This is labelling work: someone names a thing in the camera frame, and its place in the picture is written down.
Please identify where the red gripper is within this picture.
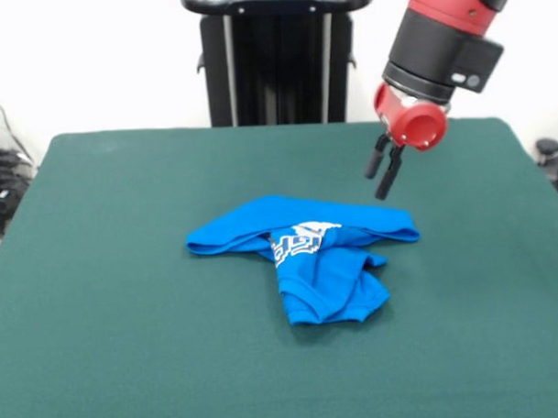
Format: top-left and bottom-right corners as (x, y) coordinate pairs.
(361, 80), (452, 203)

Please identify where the blue shirt with white print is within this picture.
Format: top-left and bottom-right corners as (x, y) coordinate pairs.
(182, 190), (424, 331)

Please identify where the black office chair base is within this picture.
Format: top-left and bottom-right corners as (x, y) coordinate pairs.
(534, 137), (558, 202)

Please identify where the dark green table cloth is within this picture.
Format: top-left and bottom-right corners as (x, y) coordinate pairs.
(0, 114), (558, 418)

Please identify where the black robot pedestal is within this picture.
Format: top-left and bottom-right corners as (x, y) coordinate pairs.
(179, 0), (377, 130)

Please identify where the black cable bundle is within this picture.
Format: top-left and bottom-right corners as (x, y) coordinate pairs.
(0, 148), (38, 238)

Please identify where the thin grey cable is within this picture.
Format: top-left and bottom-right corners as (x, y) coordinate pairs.
(0, 82), (35, 165)

